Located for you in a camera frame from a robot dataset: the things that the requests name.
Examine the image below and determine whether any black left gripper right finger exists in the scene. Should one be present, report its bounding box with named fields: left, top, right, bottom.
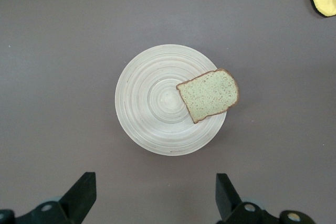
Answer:
left=215, top=173, right=314, bottom=224

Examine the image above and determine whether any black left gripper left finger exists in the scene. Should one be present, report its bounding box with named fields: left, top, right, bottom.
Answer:
left=0, top=172, right=97, bottom=224

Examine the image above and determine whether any slice of brown-crust bread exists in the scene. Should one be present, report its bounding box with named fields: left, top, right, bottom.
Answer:
left=175, top=68, right=240, bottom=124

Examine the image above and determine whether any round wooden plate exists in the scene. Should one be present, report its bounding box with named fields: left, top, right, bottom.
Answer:
left=114, top=44, right=227, bottom=157

